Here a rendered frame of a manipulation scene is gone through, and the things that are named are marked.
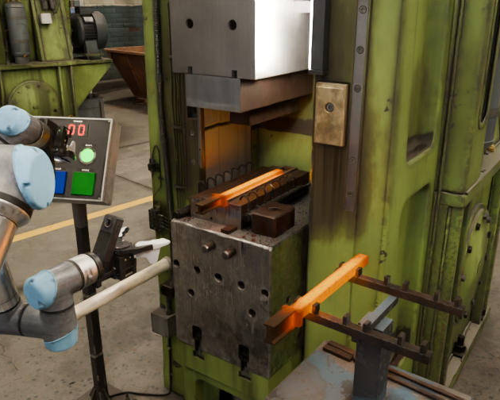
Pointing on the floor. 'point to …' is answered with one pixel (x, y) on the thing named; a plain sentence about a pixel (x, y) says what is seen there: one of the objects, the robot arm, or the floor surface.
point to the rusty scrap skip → (131, 69)
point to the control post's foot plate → (105, 394)
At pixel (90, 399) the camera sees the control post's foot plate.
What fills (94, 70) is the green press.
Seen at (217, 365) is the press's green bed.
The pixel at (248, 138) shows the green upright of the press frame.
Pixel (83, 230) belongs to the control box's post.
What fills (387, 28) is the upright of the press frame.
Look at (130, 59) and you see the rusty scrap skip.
